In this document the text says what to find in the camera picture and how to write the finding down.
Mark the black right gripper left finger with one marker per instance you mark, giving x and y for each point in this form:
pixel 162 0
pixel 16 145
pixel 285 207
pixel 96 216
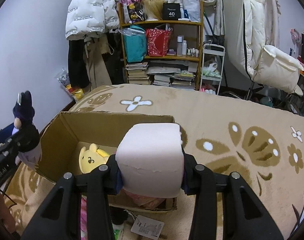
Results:
pixel 58 216

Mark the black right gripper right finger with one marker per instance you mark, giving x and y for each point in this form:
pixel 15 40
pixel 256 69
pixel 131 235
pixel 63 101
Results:
pixel 244 215

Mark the purple witch doll plush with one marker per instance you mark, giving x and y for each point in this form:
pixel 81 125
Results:
pixel 22 133

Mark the green tissue pack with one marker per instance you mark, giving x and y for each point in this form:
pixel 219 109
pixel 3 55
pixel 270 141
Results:
pixel 118 231

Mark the pink bear plush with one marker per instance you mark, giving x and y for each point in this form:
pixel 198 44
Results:
pixel 83 219

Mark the black white panda plush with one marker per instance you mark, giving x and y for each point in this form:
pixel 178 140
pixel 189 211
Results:
pixel 119 216

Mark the left hand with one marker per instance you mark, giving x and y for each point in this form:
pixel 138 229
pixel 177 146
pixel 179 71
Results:
pixel 4 214

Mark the cardboard box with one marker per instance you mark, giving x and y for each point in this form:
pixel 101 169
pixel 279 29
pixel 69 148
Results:
pixel 68 132

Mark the yellow bear plush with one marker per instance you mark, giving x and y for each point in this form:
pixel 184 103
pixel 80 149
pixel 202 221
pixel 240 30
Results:
pixel 92 157

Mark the beige patterned carpet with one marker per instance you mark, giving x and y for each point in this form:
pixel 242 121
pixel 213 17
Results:
pixel 265 145

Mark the plastic bag of toys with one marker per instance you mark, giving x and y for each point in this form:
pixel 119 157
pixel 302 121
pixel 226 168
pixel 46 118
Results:
pixel 63 78

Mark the beige hanging coat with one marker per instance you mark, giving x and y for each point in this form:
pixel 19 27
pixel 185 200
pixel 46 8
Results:
pixel 96 69

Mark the stack of books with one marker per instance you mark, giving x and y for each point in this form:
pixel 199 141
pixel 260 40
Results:
pixel 136 73

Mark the white rolling cart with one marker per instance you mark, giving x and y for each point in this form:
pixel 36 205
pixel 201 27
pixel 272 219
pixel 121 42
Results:
pixel 212 68

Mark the white puffer jacket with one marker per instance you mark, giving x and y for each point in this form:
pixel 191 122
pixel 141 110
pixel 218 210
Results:
pixel 90 19

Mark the teal bag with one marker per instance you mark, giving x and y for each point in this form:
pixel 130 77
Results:
pixel 135 43

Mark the wooden shelf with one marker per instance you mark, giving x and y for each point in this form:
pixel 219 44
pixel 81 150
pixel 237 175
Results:
pixel 180 68

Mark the red bag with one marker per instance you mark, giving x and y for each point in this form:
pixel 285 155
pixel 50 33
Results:
pixel 158 42

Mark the blonde wig head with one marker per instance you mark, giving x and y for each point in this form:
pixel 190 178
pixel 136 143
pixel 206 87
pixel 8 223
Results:
pixel 153 9

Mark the white padded chair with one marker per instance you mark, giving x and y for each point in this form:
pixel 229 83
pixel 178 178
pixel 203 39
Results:
pixel 248 49

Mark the black box number 40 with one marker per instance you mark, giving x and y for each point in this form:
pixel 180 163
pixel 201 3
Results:
pixel 171 11

